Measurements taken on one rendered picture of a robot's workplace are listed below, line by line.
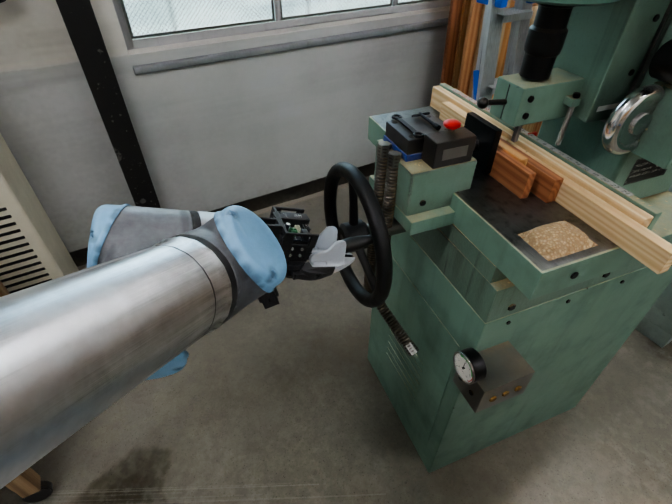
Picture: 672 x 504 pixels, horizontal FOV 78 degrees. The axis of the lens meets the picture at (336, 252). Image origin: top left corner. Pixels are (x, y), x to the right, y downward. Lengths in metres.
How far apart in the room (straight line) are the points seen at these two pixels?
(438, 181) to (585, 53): 0.34
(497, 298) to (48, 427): 0.68
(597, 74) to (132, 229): 0.78
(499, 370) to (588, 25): 0.64
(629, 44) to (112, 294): 0.83
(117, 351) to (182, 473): 1.23
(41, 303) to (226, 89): 1.75
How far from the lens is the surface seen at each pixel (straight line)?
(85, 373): 0.26
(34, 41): 1.84
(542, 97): 0.85
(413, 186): 0.74
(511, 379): 0.89
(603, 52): 0.89
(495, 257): 0.75
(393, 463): 1.43
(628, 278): 1.09
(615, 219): 0.78
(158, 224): 0.55
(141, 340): 0.28
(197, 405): 1.57
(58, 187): 2.03
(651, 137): 0.92
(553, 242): 0.72
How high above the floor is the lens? 1.32
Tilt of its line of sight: 41 degrees down
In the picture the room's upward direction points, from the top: straight up
